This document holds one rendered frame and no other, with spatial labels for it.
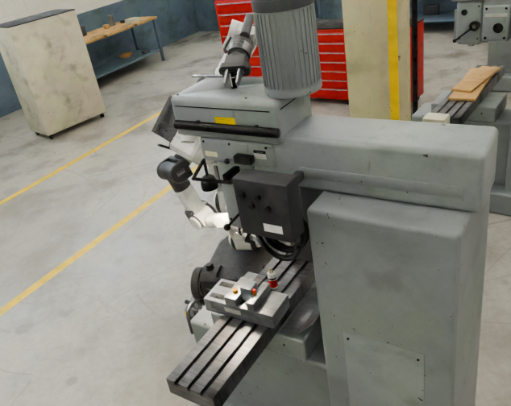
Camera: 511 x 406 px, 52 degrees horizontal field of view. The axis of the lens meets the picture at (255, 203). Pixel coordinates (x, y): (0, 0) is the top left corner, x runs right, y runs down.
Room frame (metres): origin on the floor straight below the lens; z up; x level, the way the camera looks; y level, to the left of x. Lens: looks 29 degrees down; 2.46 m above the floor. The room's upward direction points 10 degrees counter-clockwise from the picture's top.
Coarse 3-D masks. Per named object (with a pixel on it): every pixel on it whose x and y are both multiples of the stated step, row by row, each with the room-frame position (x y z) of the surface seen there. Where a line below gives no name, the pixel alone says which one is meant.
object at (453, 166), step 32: (320, 128) 1.70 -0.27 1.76; (352, 128) 1.65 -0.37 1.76; (384, 128) 1.60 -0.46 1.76; (416, 128) 1.55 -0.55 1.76; (448, 128) 1.51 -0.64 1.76; (480, 128) 1.47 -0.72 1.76; (288, 160) 1.68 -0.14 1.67; (320, 160) 1.60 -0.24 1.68; (352, 160) 1.53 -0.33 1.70; (384, 160) 1.47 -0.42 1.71; (416, 160) 1.41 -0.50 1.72; (448, 160) 1.35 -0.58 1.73; (480, 160) 1.30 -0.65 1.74; (352, 192) 1.54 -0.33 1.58; (384, 192) 1.47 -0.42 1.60; (416, 192) 1.41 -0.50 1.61; (448, 192) 1.35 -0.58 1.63; (480, 192) 1.30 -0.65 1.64
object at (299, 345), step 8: (248, 272) 2.19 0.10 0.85; (304, 296) 1.92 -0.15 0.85; (216, 320) 1.91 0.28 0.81; (288, 320) 1.79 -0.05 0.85; (320, 320) 1.76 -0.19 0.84; (280, 328) 1.74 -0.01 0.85; (312, 328) 1.71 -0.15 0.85; (320, 328) 1.75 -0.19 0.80; (280, 336) 1.70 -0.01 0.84; (288, 336) 1.69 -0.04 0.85; (296, 336) 1.68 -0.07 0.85; (304, 336) 1.67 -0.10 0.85; (312, 336) 1.69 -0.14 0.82; (320, 336) 1.75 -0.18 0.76; (272, 344) 1.73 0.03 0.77; (280, 344) 1.71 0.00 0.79; (288, 344) 1.68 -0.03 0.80; (296, 344) 1.66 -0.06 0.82; (304, 344) 1.64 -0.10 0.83; (312, 344) 1.69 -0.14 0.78; (280, 352) 1.71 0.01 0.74; (288, 352) 1.69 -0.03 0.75; (296, 352) 1.66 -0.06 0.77; (304, 352) 1.64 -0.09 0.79; (312, 352) 1.68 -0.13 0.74; (304, 360) 1.64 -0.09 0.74
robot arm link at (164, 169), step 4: (160, 164) 2.38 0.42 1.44; (164, 164) 2.35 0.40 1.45; (168, 164) 2.33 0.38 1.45; (172, 164) 2.31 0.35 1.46; (160, 168) 2.35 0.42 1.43; (164, 168) 2.32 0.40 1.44; (168, 168) 2.30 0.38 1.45; (160, 172) 2.35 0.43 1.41; (164, 172) 2.31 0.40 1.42; (160, 176) 2.36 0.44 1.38; (164, 176) 2.32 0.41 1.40; (168, 176) 2.28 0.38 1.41; (168, 180) 2.31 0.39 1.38; (188, 180) 2.32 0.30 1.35; (172, 184) 2.30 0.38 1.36; (176, 184) 2.29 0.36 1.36; (180, 184) 2.29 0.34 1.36; (184, 184) 2.29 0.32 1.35; (188, 184) 2.31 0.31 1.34; (172, 188) 2.32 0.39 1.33; (176, 188) 2.29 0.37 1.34; (180, 188) 2.29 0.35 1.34; (184, 188) 2.29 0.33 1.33; (176, 192) 2.30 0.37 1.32
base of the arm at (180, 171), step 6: (168, 156) 2.43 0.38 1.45; (174, 156) 2.39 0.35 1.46; (162, 162) 2.39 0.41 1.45; (174, 162) 2.37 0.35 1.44; (180, 162) 2.30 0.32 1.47; (186, 162) 2.32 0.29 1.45; (156, 168) 2.38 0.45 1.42; (174, 168) 2.28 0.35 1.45; (180, 168) 2.29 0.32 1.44; (186, 168) 2.31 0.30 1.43; (168, 174) 2.27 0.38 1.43; (174, 174) 2.27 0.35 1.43; (180, 174) 2.28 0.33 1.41; (186, 174) 2.30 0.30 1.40; (192, 174) 2.31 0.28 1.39; (174, 180) 2.26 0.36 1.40; (180, 180) 2.27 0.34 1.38
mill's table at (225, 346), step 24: (288, 264) 2.09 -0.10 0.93; (312, 264) 2.05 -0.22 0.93; (288, 288) 1.90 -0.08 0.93; (288, 312) 1.81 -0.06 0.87; (216, 336) 1.69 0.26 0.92; (240, 336) 1.65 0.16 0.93; (264, 336) 1.65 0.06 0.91; (192, 360) 1.56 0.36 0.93; (216, 360) 1.54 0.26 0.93; (240, 360) 1.52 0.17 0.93; (168, 384) 1.49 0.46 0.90; (192, 384) 1.45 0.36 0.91; (216, 384) 1.42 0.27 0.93
